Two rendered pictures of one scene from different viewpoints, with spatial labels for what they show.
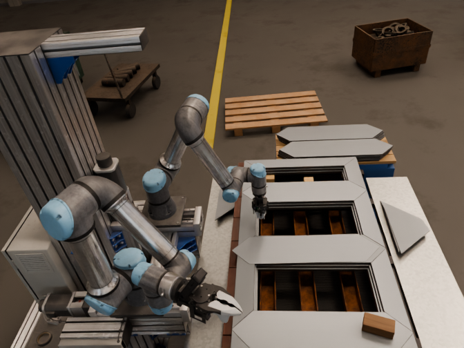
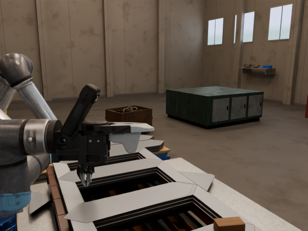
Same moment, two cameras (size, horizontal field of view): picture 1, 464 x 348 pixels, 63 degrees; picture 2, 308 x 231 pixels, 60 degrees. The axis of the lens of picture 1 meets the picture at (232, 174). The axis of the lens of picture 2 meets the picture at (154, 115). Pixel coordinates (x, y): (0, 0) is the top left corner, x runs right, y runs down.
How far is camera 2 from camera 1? 0.86 m
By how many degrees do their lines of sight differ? 40
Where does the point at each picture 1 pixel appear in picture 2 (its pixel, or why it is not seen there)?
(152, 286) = (12, 132)
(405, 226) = (198, 177)
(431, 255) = (224, 189)
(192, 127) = (22, 66)
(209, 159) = (39, 102)
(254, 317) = not seen: outside the picture
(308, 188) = (118, 167)
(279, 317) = not seen: outside the picture
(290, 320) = not seen: outside the picture
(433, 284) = (238, 204)
